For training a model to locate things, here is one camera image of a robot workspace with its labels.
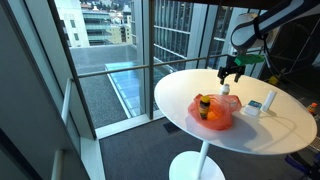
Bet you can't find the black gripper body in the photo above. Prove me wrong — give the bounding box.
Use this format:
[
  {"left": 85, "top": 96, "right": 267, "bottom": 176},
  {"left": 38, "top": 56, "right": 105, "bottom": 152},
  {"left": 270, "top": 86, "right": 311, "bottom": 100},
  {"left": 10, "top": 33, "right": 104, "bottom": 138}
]
[{"left": 218, "top": 55, "right": 246, "bottom": 78}]

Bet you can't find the white container with yellow label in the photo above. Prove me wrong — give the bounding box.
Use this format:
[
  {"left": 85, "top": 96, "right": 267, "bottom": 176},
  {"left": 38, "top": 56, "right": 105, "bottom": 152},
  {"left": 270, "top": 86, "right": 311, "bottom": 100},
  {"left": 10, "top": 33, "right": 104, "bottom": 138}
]
[{"left": 219, "top": 84, "right": 230, "bottom": 95}]

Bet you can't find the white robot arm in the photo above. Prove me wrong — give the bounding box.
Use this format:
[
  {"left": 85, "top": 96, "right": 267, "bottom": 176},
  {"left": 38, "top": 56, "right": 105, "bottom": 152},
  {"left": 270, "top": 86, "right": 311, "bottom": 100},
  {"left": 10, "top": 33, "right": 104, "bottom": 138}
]
[{"left": 218, "top": 0, "right": 320, "bottom": 85}]

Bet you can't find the orange plastic bag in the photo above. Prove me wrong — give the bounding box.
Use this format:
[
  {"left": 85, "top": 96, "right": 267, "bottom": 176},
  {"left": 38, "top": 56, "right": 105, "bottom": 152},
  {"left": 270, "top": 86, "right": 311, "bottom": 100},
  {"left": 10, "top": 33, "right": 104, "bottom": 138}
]
[{"left": 188, "top": 94, "right": 242, "bottom": 130}]

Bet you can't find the tall white cylindrical container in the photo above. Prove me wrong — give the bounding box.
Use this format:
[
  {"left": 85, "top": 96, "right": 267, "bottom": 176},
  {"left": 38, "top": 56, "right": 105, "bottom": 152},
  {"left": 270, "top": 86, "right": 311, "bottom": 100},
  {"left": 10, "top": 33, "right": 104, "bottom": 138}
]
[{"left": 261, "top": 91, "right": 276, "bottom": 111}]

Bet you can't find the dark bottle with yellow cap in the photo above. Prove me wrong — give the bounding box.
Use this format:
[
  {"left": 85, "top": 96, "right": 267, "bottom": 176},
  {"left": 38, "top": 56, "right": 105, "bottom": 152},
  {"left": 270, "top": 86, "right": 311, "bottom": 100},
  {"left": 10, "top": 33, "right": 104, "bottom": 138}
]
[{"left": 199, "top": 96, "right": 210, "bottom": 119}]

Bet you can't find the small blue and white box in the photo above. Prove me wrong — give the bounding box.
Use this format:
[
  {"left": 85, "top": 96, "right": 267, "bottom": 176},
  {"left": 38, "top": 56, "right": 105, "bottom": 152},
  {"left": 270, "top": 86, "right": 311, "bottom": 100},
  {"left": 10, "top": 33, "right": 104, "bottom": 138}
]
[{"left": 244, "top": 100, "right": 262, "bottom": 116}]

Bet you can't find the round white table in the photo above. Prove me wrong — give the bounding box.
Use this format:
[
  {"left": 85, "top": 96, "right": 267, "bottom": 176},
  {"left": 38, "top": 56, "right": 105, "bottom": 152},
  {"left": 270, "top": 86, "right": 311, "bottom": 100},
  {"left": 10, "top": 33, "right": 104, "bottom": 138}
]
[{"left": 153, "top": 68, "right": 318, "bottom": 180}]

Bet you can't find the black and orange clamp equipment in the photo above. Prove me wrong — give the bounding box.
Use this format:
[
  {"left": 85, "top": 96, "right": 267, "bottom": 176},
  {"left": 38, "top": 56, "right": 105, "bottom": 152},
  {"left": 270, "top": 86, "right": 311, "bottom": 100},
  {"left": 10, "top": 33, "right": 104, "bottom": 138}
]
[{"left": 307, "top": 103, "right": 318, "bottom": 116}]

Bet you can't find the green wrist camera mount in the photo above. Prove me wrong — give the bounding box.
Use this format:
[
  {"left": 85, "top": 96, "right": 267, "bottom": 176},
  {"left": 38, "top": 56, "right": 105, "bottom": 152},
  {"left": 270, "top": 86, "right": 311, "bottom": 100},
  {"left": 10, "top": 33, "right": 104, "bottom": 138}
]
[{"left": 234, "top": 54, "right": 265, "bottom": 66}]

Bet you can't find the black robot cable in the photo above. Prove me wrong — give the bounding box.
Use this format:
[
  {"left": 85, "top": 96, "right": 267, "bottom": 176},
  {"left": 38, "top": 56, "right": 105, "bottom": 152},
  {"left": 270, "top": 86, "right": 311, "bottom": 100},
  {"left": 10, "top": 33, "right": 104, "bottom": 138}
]
[{"left": 253, "top": 16, "right": 320, "bottom": 88}]

